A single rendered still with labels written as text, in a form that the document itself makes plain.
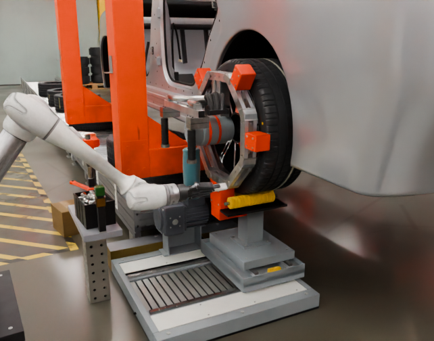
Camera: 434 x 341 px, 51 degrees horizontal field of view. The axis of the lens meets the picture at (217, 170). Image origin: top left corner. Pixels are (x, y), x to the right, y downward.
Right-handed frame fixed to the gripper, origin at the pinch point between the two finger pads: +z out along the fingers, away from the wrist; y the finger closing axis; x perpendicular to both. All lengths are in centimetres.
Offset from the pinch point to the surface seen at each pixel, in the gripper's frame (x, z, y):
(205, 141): 23.6, 0.5, 2.0
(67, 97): 191, -26, -172
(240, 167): 4.2, 8.9, 8.4
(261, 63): 45, 27, 29
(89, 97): 192, -6, -174
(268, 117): 15.3, 18.3, 29.4
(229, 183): 4.5, 9.3, -6.5
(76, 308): -22, -61, -68
